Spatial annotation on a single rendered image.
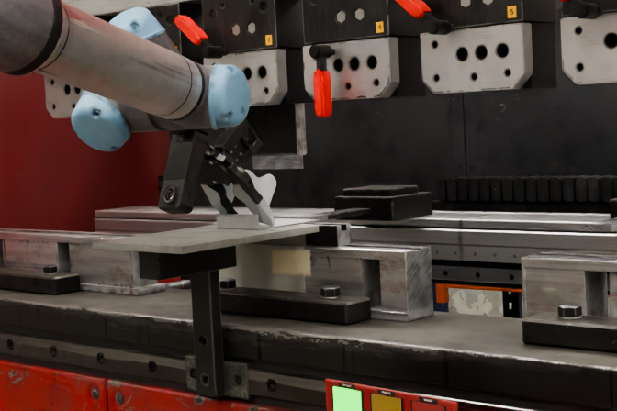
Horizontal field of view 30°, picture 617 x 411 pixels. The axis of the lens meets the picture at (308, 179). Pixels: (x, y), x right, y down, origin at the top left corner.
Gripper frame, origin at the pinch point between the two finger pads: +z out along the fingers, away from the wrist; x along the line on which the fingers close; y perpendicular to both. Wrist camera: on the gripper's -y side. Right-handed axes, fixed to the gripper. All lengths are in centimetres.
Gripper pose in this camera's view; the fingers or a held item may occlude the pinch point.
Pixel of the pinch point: (250, 222)
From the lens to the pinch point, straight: 165.6
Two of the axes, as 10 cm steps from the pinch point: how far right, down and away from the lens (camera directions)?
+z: 4.7, 7.1, 5.3
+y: 4.7, -7.0, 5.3
